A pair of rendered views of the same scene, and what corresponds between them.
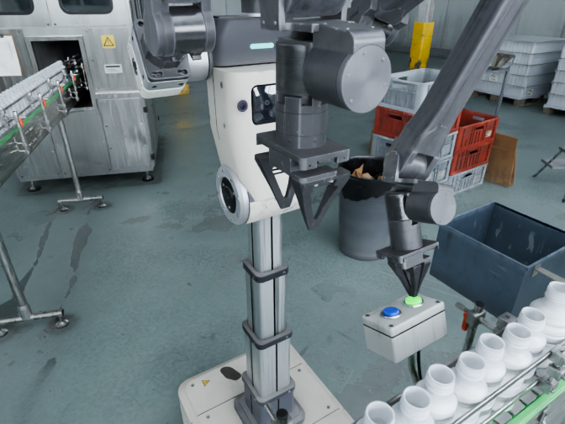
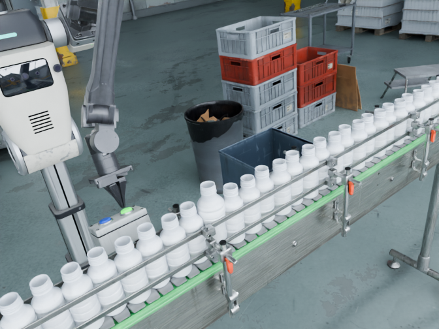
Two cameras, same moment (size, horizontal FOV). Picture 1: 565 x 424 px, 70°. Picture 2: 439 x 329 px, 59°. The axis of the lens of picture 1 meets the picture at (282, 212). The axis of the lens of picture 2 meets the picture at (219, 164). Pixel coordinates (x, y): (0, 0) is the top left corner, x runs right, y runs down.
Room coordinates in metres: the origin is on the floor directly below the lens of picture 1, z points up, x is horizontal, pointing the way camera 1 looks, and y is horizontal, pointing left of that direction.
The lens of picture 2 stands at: (-0.26, -0.48, 1.69)
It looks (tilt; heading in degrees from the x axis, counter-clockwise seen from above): 29 degrees down; 358
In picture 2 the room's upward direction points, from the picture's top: 7 degrees counter-clockwise
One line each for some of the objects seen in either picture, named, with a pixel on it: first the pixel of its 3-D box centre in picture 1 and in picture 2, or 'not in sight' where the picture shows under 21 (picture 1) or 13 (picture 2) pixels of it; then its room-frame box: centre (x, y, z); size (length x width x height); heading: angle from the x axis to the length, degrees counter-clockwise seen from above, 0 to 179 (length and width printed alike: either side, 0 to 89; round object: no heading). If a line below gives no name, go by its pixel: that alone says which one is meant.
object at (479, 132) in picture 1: (458, 129); (304, 65); (3.66, -1.63, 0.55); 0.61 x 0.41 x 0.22; 124
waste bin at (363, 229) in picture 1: (367, 209); (218, 148); (2.50, -0.60, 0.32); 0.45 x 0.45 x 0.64
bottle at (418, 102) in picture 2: not in sight; (415, 111); (1.03, -1.28, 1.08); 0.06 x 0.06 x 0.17
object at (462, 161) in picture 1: (453, 151); (304, 86); (3.65, -1.62, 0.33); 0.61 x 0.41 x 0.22; 124
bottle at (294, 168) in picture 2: not in sight; (292, 177); (0.70, -0.72, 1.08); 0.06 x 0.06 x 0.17
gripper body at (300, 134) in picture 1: (301, 124); not in sight; (0.44, -0.02, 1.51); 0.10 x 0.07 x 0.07; 32
